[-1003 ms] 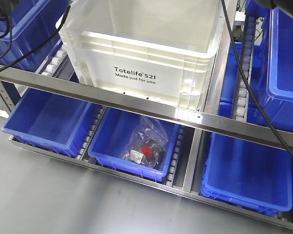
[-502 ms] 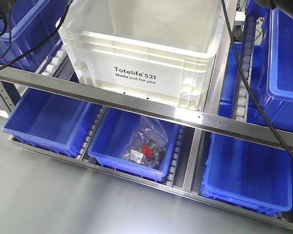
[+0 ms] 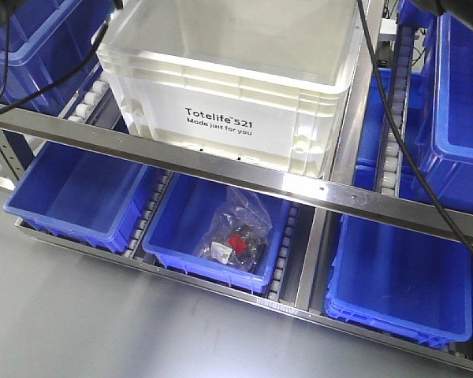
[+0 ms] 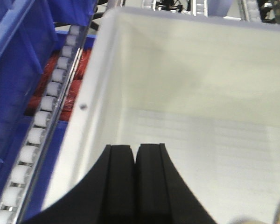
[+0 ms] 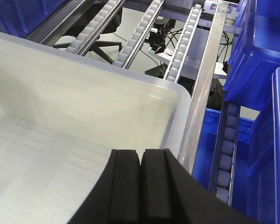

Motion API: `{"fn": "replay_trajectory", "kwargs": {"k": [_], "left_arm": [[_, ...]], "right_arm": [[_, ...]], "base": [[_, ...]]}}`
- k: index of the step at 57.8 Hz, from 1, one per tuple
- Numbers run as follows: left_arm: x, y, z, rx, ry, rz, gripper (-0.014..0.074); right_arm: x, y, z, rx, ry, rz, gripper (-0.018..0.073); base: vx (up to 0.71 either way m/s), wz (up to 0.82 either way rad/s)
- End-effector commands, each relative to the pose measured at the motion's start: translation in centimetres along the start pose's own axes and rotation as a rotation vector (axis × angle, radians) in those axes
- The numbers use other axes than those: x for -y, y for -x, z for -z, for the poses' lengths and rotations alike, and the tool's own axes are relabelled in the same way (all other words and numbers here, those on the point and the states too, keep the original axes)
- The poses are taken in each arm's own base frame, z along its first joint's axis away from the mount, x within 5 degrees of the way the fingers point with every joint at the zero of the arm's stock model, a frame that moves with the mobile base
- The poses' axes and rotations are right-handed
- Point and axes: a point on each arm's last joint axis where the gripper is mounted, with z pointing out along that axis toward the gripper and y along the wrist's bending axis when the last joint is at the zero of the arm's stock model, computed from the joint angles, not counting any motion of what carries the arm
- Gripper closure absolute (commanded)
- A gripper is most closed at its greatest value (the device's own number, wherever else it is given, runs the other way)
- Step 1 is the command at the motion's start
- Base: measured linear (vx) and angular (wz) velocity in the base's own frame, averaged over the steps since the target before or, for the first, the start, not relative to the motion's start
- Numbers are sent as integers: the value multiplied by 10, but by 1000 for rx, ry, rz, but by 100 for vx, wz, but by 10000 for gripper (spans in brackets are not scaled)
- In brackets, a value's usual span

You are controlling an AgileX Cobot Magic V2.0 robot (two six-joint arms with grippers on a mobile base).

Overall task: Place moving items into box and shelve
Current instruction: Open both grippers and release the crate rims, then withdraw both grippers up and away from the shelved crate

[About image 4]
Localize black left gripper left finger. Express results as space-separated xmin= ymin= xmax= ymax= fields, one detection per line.
xmin=25 ymin=145 xmax=135 ymax=224

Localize blue bin lower middle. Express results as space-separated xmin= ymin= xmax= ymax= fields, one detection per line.
xmin=10 ymin=26 xmax=88 ymax=224

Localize red items in bin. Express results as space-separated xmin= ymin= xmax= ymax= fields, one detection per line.
xmin=25 ymin=48 xmax=93 ymax=122

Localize blue bin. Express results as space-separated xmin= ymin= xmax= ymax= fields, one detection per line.
xmin=10 ymin=26 xmax=88 ymax=224
xmin=0 ymin=0 xmax=57 ymax=192

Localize white plastic tote crate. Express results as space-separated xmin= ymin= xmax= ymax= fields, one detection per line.
xmin=43 ymin=7 xmax=280 ymax=224

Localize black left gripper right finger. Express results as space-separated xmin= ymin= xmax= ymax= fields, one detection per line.
xmin=135 ymin=143 xmax=215 ymax=224

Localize blue bin upper left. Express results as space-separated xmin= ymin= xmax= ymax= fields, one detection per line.
xmin=0 ymin=0 xmax=57 ymax=192

